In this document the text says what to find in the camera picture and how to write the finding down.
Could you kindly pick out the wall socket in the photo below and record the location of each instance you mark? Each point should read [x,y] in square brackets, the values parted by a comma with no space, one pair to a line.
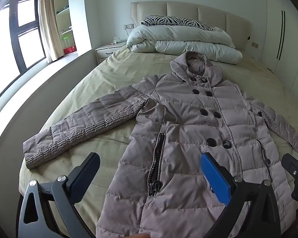
[255,45]
[128,26]

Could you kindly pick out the white folded duvet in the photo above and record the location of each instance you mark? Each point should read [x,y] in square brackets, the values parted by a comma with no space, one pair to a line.
[178,39]

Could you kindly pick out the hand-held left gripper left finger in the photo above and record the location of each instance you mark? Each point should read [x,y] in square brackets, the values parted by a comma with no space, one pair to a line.
[85,176]

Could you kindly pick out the beige curtain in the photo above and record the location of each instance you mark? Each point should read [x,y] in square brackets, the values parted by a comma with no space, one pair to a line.
[49,24]

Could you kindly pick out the red box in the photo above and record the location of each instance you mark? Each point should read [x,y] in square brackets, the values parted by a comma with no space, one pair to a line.
[69,50]

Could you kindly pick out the green plastic item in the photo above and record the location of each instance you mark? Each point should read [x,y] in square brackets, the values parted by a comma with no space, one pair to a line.
[65,39]

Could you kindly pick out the cream padded headboard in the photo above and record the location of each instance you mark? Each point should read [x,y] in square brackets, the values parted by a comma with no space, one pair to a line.
[211,14]

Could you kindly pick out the mauve quilted hooded coat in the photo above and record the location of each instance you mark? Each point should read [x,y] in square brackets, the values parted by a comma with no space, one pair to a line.
[188,133]

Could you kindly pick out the white wall shelf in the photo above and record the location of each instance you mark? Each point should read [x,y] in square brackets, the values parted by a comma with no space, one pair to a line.
[64,17]

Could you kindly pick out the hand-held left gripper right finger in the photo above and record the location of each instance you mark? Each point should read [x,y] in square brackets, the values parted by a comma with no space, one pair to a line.
[214,176]

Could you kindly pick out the bed with beige sheet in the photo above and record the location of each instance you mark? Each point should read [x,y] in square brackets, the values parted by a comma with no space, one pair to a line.
[101,74]

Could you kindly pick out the white wardrobe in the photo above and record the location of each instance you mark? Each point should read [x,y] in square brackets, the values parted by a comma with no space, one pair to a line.
[293,42]

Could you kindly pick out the zebra print pillow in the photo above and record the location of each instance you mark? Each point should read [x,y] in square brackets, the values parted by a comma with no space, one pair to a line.
[168,21]

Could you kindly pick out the white nightstand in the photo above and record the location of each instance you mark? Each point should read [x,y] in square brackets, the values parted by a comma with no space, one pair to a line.
[106,49]

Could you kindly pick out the black framed window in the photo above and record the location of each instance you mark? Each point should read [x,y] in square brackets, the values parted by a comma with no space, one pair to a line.
[29,44]

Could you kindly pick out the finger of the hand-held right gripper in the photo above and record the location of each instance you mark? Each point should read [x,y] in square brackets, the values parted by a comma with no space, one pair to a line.
[291,164]

